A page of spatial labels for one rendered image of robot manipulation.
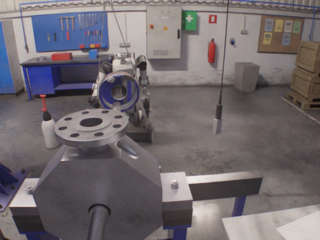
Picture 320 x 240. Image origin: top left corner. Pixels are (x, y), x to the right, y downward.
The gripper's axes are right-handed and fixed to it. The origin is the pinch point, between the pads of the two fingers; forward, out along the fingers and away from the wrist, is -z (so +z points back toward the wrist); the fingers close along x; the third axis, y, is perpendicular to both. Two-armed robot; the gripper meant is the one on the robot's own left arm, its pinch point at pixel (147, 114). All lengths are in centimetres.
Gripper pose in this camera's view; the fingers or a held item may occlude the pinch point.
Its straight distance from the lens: 329.5
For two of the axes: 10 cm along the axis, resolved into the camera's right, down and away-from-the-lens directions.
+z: -0.6, -8.2, -5.6
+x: 1.5, 5.5, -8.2
